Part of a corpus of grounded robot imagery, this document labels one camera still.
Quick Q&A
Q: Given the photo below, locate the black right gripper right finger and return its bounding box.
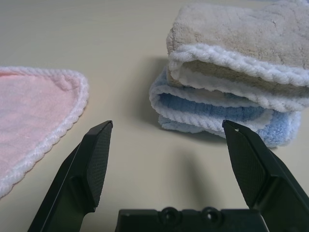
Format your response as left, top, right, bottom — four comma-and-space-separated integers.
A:
222, 120, 309, 232

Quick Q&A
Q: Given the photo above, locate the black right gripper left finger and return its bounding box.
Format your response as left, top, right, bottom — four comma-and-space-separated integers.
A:
28, 120, 113, 232

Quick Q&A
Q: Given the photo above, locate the pink towel with white trim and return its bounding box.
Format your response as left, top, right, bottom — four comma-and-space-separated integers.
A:
0, 66, 90, 199

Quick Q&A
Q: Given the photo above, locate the blue folded towel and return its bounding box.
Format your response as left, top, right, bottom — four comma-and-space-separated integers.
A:
149, 65, 302, 148

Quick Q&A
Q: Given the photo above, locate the beige folded towel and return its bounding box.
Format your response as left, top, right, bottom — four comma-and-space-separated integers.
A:
166, 0, 309, 113

